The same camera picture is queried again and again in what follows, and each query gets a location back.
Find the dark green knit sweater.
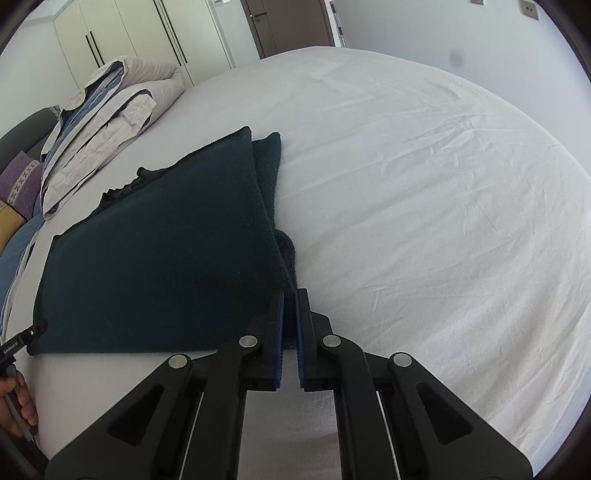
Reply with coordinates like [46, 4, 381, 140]
[28, 128, 297, 355]

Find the person's left hand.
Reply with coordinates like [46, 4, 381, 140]
[0, 370, 38, 438]

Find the blue pillow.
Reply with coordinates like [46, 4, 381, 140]
[0, 214, 44, 309]

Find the yellow patterned cushion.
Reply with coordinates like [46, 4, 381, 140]
[0, 201, 26, 253]

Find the purple patterned cushion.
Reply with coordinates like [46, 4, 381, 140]
[0, 151, 43, 220]

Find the white bed sheet mattress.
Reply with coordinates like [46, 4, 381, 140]
[5, 47, 590, 472]

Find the dark grey headboard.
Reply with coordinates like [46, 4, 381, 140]
[1, 106, 59, 161]

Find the folded grey blue duvet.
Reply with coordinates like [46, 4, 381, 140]
[40, 55, 185, 219]

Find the cream wardrobe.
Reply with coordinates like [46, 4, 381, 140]
[53, 0, 232, 87]

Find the brown wooden door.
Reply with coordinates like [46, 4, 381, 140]
[242, 0, 335, 58]

